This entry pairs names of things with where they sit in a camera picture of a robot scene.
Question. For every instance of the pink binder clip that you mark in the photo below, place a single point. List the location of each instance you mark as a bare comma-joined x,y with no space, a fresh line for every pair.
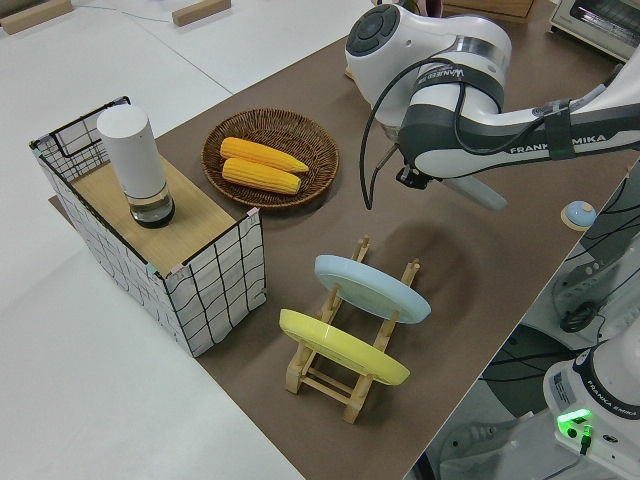
253,214
177,270

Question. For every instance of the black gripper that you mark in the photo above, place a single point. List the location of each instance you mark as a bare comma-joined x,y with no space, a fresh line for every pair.
413,177

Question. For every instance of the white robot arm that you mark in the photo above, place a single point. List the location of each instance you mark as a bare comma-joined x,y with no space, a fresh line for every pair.
500,130

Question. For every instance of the gray plate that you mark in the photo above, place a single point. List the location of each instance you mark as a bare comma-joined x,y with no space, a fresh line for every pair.
482,196

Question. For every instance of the wooden block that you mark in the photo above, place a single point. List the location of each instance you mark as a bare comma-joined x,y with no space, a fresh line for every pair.
35,15
200,12

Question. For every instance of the yellow plate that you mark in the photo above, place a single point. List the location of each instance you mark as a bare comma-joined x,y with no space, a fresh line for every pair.
340,345

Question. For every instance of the white cylindrical dispenser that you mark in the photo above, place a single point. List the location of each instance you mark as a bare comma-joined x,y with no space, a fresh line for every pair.
132,150

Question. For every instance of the wooden plate rack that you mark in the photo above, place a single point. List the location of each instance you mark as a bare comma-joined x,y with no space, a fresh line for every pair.
295,382

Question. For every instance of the blue bell wooden base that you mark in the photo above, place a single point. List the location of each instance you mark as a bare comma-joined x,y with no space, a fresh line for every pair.
579,212

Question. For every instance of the round wicker basket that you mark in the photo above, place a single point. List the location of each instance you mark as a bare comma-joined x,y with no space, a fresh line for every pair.
310,150

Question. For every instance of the brown table mat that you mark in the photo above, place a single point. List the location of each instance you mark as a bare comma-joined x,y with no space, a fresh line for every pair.
280,95

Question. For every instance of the white toaster oven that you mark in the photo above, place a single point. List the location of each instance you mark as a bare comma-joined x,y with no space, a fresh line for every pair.
590,25

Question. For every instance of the light blue plate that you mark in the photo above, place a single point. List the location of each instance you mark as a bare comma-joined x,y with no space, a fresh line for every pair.
370,290

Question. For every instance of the yellow corn cob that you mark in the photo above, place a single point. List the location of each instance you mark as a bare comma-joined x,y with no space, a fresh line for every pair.
260,154
260,176

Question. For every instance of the wooden board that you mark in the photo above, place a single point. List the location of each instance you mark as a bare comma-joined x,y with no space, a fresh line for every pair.
195,210

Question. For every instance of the wooden cabinet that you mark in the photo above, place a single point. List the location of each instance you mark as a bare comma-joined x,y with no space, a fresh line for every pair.
500,9

